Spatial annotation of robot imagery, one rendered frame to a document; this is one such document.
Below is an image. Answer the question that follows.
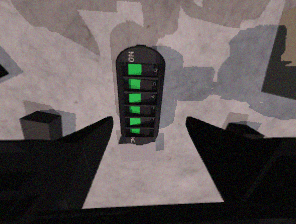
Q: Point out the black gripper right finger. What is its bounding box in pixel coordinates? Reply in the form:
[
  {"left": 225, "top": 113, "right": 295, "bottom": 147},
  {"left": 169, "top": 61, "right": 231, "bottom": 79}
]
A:
[{"left": 185, "top": 116, "right": 296, "bottom": 202}]

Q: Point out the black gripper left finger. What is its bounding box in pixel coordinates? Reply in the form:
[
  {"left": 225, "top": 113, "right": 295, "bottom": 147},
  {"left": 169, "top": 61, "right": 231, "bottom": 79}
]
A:
[{"left": 0, "top": 116, "right": 114, "bottom": 210}]

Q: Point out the dark grey switch controller unit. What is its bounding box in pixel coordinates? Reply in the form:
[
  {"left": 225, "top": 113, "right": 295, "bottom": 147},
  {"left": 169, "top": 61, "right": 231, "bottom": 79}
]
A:
[{"left": 116, "top": 45, "right": 166, "bottom": 145}]

